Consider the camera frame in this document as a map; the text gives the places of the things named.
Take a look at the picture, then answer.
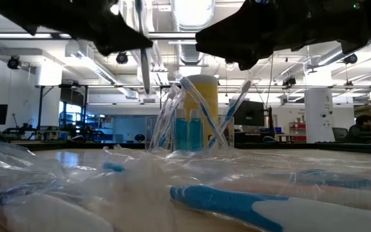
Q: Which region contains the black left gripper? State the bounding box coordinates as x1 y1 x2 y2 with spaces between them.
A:
0 0 153 56

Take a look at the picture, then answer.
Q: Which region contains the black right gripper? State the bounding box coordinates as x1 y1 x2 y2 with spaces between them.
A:
246 0 371 54

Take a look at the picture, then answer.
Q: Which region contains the purple toothbrush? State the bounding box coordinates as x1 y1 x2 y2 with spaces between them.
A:
148 84 182 152
0 141 115 232

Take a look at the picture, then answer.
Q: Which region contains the blue mouthwash bottle white cap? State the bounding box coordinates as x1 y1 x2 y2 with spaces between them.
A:
174 108 188 151
189 108 204 151

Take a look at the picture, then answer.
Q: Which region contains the black linear ceiling light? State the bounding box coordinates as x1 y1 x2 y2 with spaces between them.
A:
0 31 371 41

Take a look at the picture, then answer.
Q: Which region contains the yellow-label wipes canister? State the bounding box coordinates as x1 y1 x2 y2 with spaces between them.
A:
183 74 220 150

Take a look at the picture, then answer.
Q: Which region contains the black desk monitor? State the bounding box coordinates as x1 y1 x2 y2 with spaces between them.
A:
233 100 266 127

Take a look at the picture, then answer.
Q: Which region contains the clear acrylic organizer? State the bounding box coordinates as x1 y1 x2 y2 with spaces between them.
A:
145 115 235 153

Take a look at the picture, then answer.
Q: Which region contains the person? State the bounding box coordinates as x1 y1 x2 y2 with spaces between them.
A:
348 114 371 144

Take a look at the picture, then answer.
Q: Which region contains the red storage shelf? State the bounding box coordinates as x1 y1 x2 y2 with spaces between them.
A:
288 121 307 142

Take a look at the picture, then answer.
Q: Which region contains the cluttered workbench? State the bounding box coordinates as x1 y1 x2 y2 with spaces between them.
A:
1 124 109 143

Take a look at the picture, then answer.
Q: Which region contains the black ceiling camera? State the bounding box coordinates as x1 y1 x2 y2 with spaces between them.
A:
343 53 359 64
115 51 129 64
281 76 298 87
6 55 21 70

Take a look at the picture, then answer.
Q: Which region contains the silver ventilation duct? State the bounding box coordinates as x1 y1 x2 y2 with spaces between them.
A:
172 0 217 65

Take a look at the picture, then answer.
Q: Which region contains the black station frame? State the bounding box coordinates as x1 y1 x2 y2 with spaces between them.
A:
35 84 90 130

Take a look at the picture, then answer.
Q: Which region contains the black aluminium table frame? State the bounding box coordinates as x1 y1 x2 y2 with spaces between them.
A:
8 140 371 155

